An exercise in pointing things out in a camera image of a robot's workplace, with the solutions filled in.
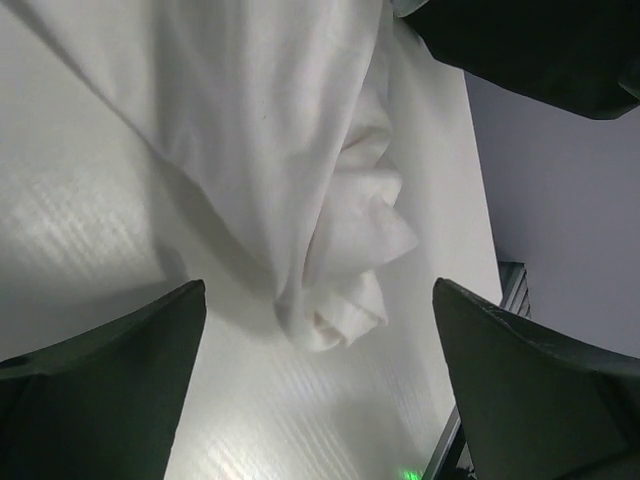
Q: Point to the white cloth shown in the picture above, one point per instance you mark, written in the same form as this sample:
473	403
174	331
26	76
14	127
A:
278	112

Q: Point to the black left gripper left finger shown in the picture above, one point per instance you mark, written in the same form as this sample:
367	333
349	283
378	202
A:
106	403

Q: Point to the black cloth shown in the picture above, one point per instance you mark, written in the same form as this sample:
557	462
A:
581	56

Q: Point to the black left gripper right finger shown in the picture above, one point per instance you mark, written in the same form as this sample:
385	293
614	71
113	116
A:
535	403

